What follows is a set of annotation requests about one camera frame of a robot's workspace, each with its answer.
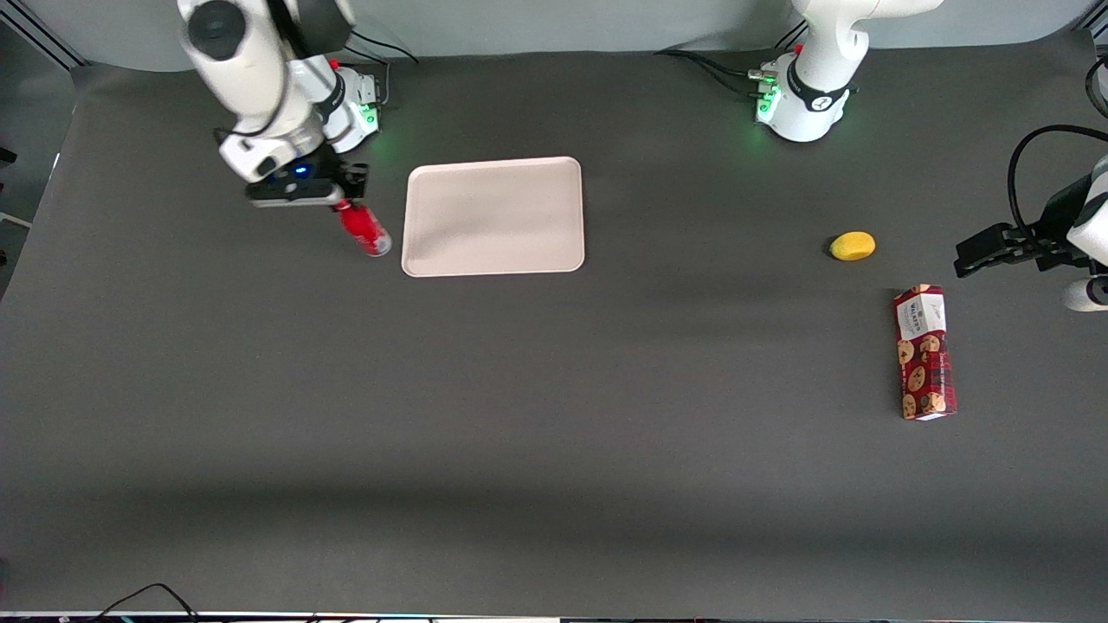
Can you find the black base cable bundle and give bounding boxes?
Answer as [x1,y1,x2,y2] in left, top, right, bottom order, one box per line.
[654,48,776,100]

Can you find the black cable at table edge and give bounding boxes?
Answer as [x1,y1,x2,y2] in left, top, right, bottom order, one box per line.
[87,582,202,623]

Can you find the grey aluminium frame bar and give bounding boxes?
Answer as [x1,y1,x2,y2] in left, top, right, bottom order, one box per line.
[0,0,89,70]

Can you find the red tartan cookie box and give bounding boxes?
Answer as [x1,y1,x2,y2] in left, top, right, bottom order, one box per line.
[892,284,958,422]

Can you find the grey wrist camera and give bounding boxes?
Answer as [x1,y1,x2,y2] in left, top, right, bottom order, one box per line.
[1063,276,1108,313]
[246,179,345,210]

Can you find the black thin base cable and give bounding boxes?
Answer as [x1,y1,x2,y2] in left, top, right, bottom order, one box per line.
[346,29,422,106]

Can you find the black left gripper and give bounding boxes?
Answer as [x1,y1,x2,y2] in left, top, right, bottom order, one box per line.
[954,173,1093,279]

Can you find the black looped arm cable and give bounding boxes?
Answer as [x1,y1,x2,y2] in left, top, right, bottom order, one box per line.
[1007,125,1108,241]

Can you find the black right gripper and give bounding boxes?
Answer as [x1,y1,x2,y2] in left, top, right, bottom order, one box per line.
[258,150,370,204]

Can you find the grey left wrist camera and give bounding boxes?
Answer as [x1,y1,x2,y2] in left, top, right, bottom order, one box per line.
[1063,276,1108,313]

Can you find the red coke bottle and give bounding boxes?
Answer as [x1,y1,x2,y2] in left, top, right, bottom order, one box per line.
[333,199,393,259]

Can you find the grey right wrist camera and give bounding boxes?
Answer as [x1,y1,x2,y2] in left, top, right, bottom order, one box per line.
[246,179,345,210]

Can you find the pale pink rectangular tray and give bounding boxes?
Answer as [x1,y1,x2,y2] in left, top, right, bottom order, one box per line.
[401,156,586,279]

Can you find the yellow lemon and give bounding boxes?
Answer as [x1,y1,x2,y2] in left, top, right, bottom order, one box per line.
[828,231,877,262]

